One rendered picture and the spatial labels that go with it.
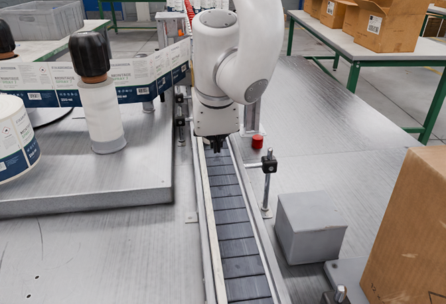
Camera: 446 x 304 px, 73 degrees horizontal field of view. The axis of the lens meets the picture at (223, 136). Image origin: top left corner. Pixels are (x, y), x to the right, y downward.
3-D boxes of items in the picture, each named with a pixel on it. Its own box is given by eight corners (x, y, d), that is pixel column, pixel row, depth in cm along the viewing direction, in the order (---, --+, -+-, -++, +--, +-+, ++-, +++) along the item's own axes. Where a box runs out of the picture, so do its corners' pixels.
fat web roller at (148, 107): (142, 107, 104) (134, 53, 95) (156, 107, 105) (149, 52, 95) (141, 113, 100) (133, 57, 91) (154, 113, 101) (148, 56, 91)
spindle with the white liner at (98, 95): (96, 138, 86) (70, 28, 71) (128, 136, 87) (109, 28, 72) (88, 155, 78) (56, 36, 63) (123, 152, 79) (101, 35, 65)
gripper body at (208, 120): (237, 77, 63) (235, 115, 72) (189, 81, 62) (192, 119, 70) (245, 101, 58) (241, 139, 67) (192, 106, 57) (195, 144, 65)
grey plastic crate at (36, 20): (41, 26, 278) (34, 0, 267) (85, 26, 280) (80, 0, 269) (5, 42, 226) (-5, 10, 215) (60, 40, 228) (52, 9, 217)
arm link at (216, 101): (235, 68, 62) (235, 79, 64) (192, 71, 61) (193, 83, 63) (244, 94, 56) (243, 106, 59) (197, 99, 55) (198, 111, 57)
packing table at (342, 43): (281, 69, 429) (287, 10, 390) (337, 69, 430) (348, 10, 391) (331, 154, 238) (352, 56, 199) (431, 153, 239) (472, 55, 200)
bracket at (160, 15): (156, 14, 120) (156, 11, 120) (184, 13, 121) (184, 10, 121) (154, 19, 109) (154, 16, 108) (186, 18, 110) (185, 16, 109)
